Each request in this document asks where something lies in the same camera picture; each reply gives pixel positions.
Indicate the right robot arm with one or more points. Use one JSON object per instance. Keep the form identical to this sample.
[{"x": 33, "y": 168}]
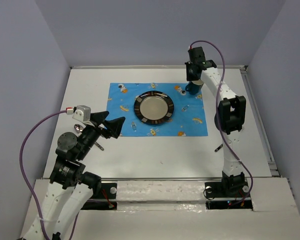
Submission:
[{"x": 230, "y": 111}]

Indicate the blue space-print cloth napkin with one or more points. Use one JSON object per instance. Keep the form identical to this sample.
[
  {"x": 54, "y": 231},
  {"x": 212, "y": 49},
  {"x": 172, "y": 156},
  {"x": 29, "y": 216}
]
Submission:
[{"x": 187, "y": 120}]

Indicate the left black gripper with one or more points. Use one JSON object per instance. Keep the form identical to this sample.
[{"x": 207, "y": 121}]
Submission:
[{"x": 114, "y": 126}]

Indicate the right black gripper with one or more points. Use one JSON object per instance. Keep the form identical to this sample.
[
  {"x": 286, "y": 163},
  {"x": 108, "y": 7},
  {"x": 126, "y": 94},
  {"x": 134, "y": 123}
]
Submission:
[{"x": 189, "y": 77}]

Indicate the dark green mug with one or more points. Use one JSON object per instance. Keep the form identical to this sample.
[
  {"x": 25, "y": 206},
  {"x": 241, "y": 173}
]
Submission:
[{"x": 194, "y": 87}]

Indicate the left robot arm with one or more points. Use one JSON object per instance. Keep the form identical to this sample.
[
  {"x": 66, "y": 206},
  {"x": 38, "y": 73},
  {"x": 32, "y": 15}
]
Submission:
[{"x": 70, "y": 186}]

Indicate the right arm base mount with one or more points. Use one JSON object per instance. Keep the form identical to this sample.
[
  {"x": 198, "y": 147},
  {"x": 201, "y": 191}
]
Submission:
[{"x": 218, "y": 199}]

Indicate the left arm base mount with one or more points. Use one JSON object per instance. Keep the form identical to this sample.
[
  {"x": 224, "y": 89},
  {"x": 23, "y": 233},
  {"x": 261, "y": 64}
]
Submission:
[{"x": 105, "y": 199}]

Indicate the black rimmed dinner plate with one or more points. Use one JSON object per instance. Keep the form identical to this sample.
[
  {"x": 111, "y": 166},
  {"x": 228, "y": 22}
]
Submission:
[{"x": 153, "y": 107}]

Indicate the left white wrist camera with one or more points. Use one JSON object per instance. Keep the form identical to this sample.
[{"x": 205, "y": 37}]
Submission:
[{"x": 80, "y": 113}]

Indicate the metal spoon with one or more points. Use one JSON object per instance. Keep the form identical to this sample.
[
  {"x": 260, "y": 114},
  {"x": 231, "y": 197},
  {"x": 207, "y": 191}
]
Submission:
[{"x": 79, "y": 129}]

